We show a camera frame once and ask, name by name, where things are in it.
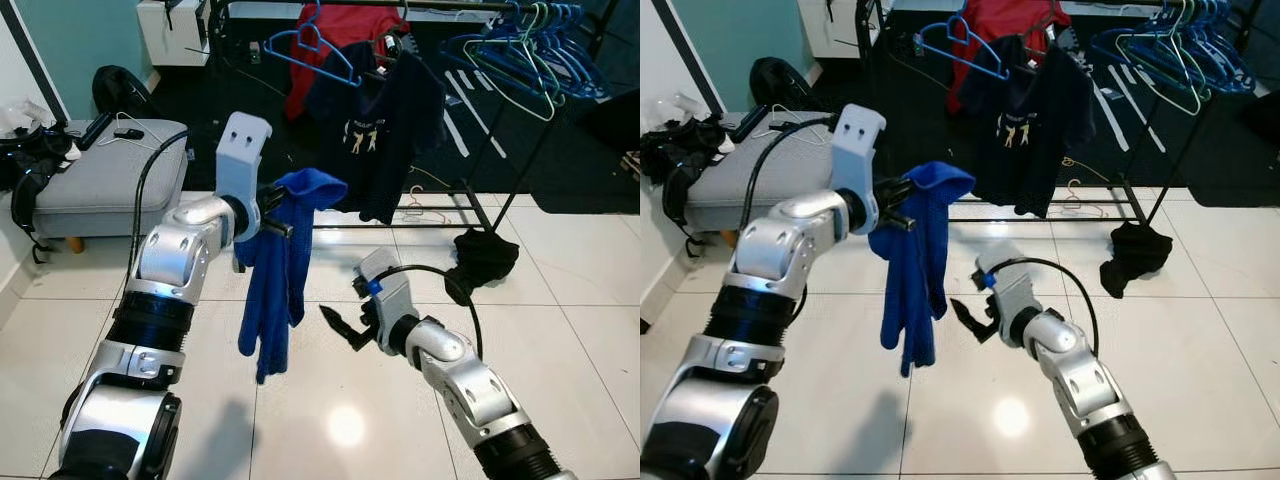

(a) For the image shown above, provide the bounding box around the blue garment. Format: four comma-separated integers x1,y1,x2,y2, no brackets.
235,168,349,386
868,160,976,379

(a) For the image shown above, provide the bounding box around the pale green plastic hanger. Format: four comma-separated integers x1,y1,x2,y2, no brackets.
1115,0,1206,116
465,5,559,123

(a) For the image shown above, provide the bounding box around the red cloth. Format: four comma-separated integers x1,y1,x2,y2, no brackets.
945,0,1066,113
285,0,411,121

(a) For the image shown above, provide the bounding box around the black crumpled garment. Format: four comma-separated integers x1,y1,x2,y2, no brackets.
445,228,521,306
1098,222,1174,299

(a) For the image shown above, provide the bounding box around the grey cushioned ottoman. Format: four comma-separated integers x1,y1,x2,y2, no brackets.
30,118,191,251
685,110,851,233

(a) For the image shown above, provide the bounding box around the black metal clothes rack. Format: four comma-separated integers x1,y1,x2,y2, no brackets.
205,0,621,233
865,0,1266,226

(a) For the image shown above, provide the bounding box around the navy printed t-shirt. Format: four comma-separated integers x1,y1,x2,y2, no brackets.
305,42,446,226
960,35,1096,219

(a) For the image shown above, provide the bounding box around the black long case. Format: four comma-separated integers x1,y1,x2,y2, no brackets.
75,112,113,151
730,105,771,143

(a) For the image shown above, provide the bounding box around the black backpack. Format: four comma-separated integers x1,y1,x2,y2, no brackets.
92,65,166,119
750,57,821,113

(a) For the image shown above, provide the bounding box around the white cabinet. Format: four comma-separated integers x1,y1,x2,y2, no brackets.
800,0,871,59
137,0,211,66

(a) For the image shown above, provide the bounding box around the clear plastic bag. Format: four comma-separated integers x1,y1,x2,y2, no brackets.
660,93,716,126
0,100,56,131

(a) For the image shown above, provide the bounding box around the black floor mat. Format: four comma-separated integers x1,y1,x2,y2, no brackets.
140,15,641,213
805,10,1280,206

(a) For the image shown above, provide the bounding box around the black bulky floor bag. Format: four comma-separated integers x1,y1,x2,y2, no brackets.
1240,88,1280,141
578,88,641,151

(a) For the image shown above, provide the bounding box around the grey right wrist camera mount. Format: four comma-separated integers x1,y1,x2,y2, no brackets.
975,240,1041,341
358,248,416,346

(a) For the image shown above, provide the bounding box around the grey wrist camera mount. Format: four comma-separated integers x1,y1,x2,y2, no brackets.
358,248,416,346
215,112,273,216
830,103,888,206
975,240,1041,341

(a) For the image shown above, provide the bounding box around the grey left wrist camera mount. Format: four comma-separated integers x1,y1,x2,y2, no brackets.
830,103,888,206
215,112,273,216

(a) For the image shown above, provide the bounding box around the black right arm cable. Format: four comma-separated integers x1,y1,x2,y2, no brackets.
375,263,484,361
990,257,1101,356

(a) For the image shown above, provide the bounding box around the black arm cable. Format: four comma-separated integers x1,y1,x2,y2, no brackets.
375,263,484,361
128,128,223,276
738,115,839,236
990,257,1101,356

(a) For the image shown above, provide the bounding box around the pink wire hanger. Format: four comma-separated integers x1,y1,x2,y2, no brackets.
403,185,446,219
1060,180,1101,216

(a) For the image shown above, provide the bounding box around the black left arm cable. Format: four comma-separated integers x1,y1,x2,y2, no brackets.
738,115,839,236
128,128,223,276

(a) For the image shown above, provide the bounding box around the black strapped bag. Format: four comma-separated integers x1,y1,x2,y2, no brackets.
0,125,76,263
640,120,731,259

